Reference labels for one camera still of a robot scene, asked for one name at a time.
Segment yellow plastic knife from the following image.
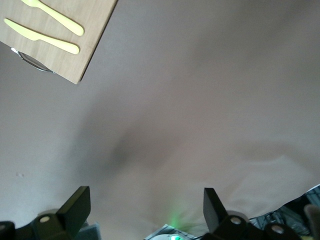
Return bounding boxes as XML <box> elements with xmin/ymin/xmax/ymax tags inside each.
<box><xmin>3</xmin><ymin>17</ymin><xmax>81</xmax><ymax>55</ymax></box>

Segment yellow plastic fork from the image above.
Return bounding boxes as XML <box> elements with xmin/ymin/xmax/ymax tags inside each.
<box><xmin>21</xmin><ymin>0</ymin><xmax>85</xmax><ymax>36</ymax></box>

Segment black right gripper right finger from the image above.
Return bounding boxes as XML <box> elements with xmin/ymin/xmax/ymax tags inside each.
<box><xmin>203</xmin><ymin>187</ymin><xmax>313</xmax><ymax>240</ymax></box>

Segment wooden cutting board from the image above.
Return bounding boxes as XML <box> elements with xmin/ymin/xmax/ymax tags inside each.
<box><xmin>0</xmin><ymin>0</ymin><xmax>119</xmax><ymax>85</ymax></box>

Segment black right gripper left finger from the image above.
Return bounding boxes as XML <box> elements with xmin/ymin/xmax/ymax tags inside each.
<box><xmin>0</xmin><ymin>185</ymin><xmax>91</xmax><ymax>240</ymax></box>

